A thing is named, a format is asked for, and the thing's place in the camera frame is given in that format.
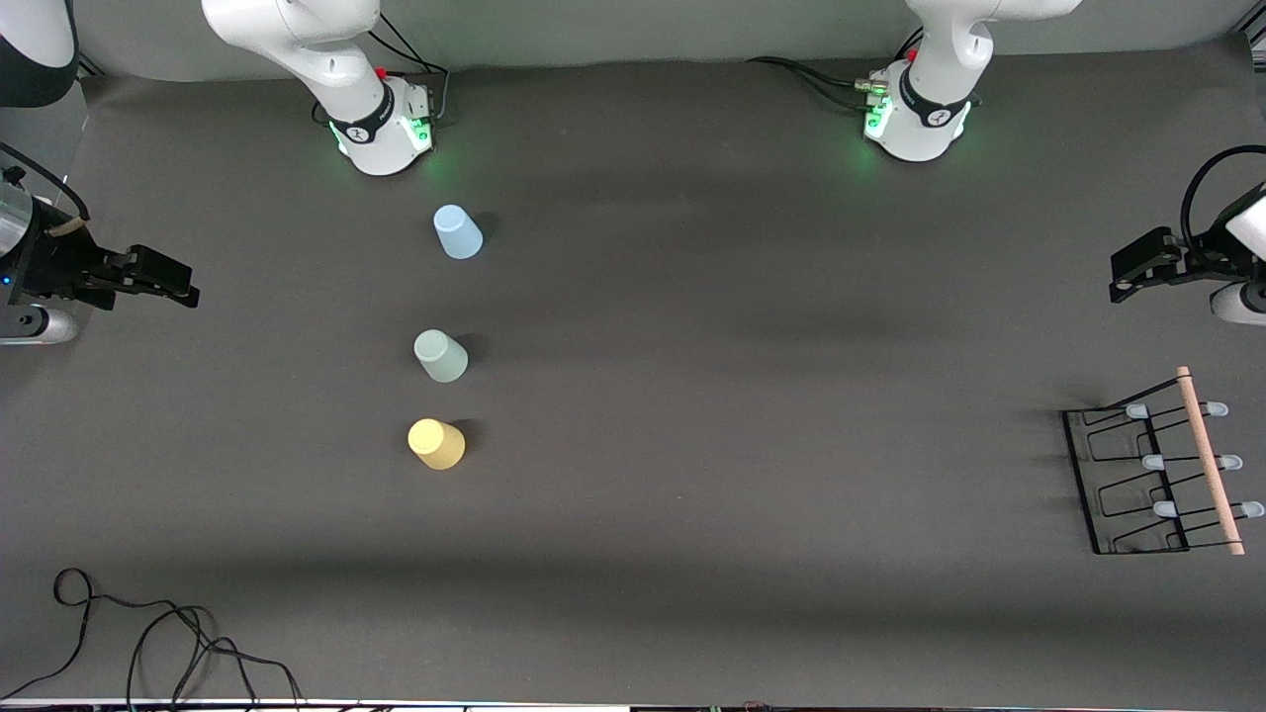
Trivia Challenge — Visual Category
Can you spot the black wire cup holder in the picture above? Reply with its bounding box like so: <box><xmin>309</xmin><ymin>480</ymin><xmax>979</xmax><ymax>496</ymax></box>
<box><xmin>1061</xmin><ymin>366</ymin><xmax>1266</xmax><ymax>557</ymax></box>

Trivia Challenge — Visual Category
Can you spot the yellow plastic cup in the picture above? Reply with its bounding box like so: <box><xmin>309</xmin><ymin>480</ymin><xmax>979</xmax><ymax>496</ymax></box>
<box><xmin>407</xmin><ymin>418</ymin><xmax>468</xmax><ymax>472</ymax></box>

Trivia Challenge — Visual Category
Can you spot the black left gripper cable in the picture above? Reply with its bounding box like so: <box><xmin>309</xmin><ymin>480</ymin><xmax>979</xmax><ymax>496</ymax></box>
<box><xmin>1180</xmin><ymin>144</ymin><xmax>1266</xmax><ymax>249</ymax></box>

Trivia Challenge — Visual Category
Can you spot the pale green plastic cup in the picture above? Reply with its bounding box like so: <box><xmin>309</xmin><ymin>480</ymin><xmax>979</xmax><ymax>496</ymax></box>
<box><xmin>412</xmin><ymin>329</ymin><xmax>471</xmax><ymax>385</ymax></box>

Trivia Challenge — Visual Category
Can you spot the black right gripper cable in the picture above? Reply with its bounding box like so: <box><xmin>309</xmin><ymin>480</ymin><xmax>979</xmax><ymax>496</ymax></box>
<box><xmin>0</xmin><ymin>142</ymin><xmax>93</xmax><ymax>222</ymax></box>

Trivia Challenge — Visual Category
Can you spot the black loose cable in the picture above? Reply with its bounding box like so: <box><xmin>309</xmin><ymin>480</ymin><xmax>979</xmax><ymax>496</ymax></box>
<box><xmin>0</xmin><ymin>567</ymin><xmax>307</xmax><ymax>709</ymax></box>

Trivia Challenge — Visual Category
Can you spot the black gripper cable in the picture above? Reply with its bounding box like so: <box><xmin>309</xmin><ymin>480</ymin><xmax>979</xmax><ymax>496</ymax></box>
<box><xmin>0</xmin><ymin>142</ymin><xmax>93</xmax><ymax>222</ymax></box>
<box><xmin>1180</xmin><ymin>144</ymin><xmax>1266</xmax><ymax>249</ymax></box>

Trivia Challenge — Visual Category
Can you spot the black right arm base cable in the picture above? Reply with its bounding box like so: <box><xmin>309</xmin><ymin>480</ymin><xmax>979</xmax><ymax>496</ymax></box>
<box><xmin>312</xmin><ymin>14</ymin><xmax>452</xmax><ymax>131</ymax></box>

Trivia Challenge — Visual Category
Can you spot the black arm base cable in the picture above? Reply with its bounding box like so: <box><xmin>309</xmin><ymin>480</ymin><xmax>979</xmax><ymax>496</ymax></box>
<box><xmin>312</xmin><ymin>14</ymin><xmax>452</xmax><ymax>131</ymax></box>
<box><xmin>746</xmin><ymin>28</ymin><xmax>927</xmax><ymax>101</ymax></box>

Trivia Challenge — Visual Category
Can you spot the black left arm base cable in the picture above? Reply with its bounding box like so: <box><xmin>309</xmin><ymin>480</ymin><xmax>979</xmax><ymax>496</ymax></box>
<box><xmin>746</xmin><ymin>28</ymin><xmax>927</xmax><ymax>101</ymax></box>

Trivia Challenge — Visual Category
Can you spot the light blue plastic cup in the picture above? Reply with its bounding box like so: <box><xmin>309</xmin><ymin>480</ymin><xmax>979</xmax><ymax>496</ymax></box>
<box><xmin>432</xmin><ymin>204</ymin><xmax>486</xmax><ymax>261</ymax></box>

